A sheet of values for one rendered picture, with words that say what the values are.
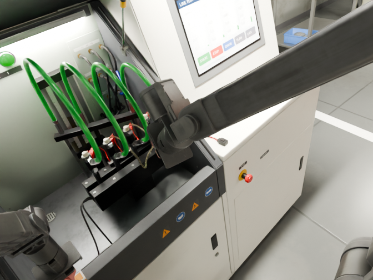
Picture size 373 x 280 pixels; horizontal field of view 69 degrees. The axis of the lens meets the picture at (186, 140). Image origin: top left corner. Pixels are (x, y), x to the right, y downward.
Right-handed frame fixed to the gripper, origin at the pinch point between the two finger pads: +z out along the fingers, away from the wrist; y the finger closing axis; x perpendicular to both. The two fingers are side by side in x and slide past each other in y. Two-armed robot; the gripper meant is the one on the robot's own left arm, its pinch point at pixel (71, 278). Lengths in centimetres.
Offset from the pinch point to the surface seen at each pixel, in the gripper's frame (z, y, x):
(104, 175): -0.2, -24.7, -24.5
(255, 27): -22, -112, -24
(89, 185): -0.1, -18.7, -24.7
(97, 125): -11, -33, -36
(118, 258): 3.3, -11.7, 2.9
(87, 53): -31, -46, -52
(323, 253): 95, -103, 37
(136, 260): 10.6, -15.5, 3.3
